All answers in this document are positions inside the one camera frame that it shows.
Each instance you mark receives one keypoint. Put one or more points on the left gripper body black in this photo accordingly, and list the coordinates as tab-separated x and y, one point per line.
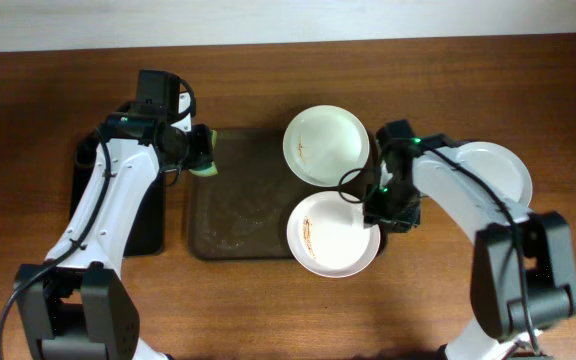
201	148

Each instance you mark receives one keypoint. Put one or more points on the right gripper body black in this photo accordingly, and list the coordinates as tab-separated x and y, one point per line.
393	215

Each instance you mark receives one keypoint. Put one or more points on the green and yellow sponge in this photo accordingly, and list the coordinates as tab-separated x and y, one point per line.
209	169

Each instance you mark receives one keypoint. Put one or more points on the white plate with sauce streak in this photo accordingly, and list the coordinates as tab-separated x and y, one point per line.
327	235

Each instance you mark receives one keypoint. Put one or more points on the white plate with ring pattern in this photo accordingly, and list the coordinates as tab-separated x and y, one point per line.
500	167

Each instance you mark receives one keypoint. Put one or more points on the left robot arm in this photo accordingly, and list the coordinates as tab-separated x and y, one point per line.
74	305

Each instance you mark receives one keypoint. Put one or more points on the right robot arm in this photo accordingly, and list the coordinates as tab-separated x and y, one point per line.
523	279

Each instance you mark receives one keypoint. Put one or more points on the dark brown serving tray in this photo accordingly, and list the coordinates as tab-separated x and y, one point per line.
241	213

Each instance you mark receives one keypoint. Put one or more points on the white plate at tray back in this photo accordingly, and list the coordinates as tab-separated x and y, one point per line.
324	142

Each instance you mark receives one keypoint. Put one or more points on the black tray on left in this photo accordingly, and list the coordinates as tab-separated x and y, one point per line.
147	235

